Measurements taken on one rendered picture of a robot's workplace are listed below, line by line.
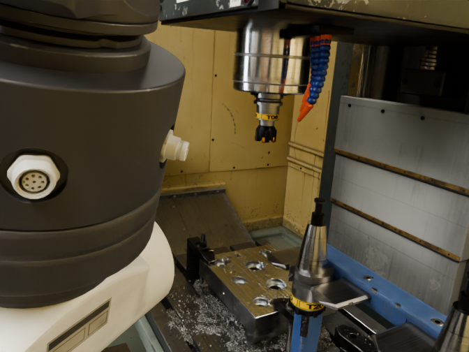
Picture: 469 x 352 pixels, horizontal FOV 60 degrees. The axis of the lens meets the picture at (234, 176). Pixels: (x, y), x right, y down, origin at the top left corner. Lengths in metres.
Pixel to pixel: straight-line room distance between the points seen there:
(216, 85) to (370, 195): 0.97
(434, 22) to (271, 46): 0.28
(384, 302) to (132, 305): 0.42
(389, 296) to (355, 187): 0.77
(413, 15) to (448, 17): 0.07
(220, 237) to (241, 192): 0.38
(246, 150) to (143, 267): 1.90
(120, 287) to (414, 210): 1.05
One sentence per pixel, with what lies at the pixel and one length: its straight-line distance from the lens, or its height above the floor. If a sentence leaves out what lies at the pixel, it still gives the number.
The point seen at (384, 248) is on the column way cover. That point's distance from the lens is 1.28.
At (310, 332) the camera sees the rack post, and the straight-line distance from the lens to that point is 0.75.
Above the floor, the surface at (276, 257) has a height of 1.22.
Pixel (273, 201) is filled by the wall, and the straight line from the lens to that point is 2.27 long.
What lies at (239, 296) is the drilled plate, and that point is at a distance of 0.96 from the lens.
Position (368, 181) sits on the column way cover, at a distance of 1.27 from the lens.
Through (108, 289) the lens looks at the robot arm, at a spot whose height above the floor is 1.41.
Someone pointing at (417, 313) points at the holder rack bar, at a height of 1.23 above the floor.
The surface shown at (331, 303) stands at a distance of 0.56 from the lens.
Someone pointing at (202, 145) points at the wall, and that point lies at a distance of 1.96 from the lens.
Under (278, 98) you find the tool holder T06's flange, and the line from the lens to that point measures 0.86.
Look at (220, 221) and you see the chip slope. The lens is 1.91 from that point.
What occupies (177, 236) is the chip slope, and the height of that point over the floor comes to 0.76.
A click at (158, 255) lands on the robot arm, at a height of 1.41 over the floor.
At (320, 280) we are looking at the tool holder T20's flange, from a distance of 0.59.
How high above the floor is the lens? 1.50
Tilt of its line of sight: 16 degrees down
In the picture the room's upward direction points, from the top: 3 degrees clockwise
